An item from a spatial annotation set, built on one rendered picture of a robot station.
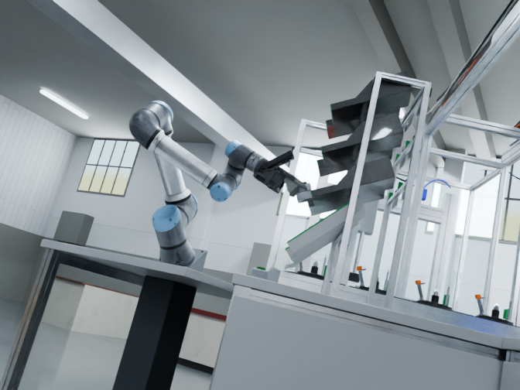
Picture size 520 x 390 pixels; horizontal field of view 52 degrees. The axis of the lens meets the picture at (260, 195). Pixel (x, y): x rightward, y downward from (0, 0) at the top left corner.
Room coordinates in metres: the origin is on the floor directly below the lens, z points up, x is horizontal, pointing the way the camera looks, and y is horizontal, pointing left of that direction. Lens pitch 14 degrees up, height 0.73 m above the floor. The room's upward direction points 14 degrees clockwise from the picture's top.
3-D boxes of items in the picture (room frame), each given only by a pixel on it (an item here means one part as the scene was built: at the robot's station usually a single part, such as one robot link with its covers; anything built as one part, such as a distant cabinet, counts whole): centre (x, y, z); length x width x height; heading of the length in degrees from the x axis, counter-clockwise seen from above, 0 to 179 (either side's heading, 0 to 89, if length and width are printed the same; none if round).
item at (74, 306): (9.85, 2.11, 0.38); 2.24 x 0.72 x 0.76; 148
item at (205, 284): (2.26, 0.23, 0.84); 0.90 x 0.70 x 0.03; 148
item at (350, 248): (2.37, -0.46, 1.46); 0.03 x 0.03 x 1.00; 86
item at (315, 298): (2.16, -0.74, 0.85); 1.50 x 1.41 x 0.03; 176
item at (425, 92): (1.82, -0.39, 1.26); 0.36 x 0.21 x 0.80; 176
